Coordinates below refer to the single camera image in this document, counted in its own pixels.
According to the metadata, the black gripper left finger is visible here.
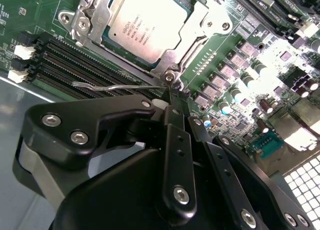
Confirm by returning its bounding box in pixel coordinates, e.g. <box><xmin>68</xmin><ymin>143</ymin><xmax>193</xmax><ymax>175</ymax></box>
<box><xmin>22</xmin><ymin>87</ymin><xmax>198</xmax><ymax>222</ymax></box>

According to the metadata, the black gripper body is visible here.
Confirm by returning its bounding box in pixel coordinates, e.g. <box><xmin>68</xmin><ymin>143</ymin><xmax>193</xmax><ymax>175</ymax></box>
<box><xmin>56</xmin><ymin>149</ymin><xmax>237</xmax><ymax>230</ymax></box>

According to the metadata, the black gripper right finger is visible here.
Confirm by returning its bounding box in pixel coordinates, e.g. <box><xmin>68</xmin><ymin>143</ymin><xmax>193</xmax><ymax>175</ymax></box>
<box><xmin>180</xmin><ymin>90</ymin><xmax>316</xmax><ymax>230</ymax></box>

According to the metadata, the silver green CPU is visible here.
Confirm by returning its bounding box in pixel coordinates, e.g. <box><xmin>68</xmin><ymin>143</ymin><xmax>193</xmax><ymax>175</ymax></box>
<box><xmin>102</xmin><ymin>0</ymin><xmax>198</xmax><ymax>65</ymax></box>

